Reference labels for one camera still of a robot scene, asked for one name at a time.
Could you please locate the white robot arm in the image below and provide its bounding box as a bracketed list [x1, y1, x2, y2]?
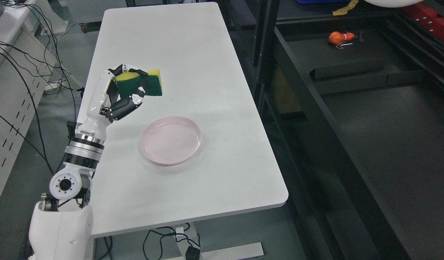
[29, 134, 104, 260]

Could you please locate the dark metal shelf rack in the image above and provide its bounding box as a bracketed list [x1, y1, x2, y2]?
[225, 0, 444, 260]

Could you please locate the blue plastic bin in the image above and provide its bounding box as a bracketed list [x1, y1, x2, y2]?
[297, 0, 348, 4]

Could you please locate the orange toy on shelf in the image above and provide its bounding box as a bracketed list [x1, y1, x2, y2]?
[328, 31, 355, 46]

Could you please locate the pink round plate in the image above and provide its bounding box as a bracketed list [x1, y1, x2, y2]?
[139, 116, 202, 165]

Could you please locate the yellow tape strip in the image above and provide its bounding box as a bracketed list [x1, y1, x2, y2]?
[332, 0, 359, 16]

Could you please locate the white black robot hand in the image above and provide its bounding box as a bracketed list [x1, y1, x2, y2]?
[76, 64, 148, 144]

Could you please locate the white table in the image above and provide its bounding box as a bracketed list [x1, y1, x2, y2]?
[78, 2, 289, 238]

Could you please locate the green yellow sponge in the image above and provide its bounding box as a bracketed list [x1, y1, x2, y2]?
[116, 69, 163, 99]

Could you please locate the white power strip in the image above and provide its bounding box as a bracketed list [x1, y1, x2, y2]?
[44, 82, 62, 95]

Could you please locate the white side desk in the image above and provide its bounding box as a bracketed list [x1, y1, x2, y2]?
[0, 0, 67, 198]

